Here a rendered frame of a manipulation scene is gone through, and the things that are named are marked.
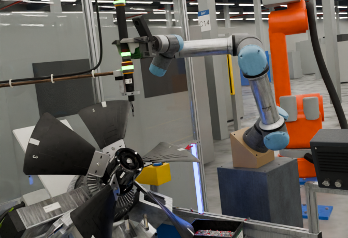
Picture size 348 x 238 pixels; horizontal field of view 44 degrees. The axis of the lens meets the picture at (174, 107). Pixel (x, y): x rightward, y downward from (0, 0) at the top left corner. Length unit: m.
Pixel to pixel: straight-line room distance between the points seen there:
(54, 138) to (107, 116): 0.31
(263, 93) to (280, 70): 3.71
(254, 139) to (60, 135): 1.03
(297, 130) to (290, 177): 3.15
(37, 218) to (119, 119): 0.51
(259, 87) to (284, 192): 0.61
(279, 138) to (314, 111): 3.35
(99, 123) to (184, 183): 1.38
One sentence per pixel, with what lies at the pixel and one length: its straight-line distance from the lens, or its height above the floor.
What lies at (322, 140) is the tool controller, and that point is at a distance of 1.59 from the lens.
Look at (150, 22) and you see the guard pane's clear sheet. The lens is 2.85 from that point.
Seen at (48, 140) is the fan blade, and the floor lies 1.34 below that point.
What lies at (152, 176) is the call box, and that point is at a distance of 2.12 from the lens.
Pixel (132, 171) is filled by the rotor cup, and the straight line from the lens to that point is 1.56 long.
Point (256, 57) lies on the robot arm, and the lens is 1.82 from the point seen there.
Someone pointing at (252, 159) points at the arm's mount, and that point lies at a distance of 2.19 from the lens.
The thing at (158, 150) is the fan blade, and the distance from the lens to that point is 1.85.
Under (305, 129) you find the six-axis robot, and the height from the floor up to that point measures 0.61.
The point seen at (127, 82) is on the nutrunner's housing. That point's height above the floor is 1.51.
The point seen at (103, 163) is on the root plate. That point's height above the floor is 1.22.
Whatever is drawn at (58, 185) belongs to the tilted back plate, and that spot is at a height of 1.14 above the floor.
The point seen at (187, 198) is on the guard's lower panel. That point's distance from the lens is 3.08.
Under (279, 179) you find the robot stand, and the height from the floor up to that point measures 0.94.
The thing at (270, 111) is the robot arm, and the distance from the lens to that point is 1.97.
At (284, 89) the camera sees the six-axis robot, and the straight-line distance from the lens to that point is 5.66.
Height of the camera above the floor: 1.54
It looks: 5 degrees down
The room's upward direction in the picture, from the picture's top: 7 degrees counter-clockwise
